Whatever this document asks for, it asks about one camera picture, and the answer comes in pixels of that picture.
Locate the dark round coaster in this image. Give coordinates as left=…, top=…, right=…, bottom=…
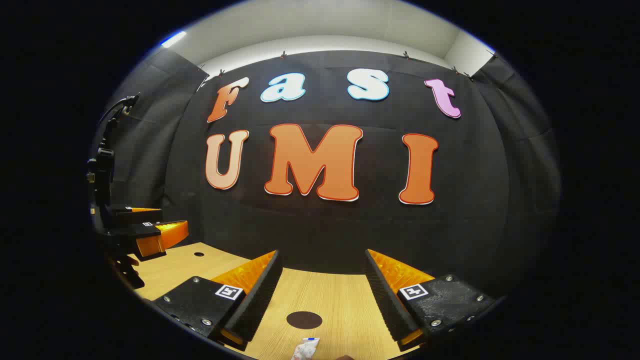
left=286, top=311, right=323, bottom=330

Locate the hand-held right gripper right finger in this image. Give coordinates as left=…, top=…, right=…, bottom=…
left=364, top=248, right=496, bottom=352

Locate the white toothpaste tube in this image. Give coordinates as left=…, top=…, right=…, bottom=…
left=291, top=337, right=321, bottom=360

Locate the black cable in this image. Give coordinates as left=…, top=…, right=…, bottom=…
left=97, top=94, right=141, bottom=127

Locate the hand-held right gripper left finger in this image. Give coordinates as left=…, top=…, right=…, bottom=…
left=152, top=250, right=283, bottom=352

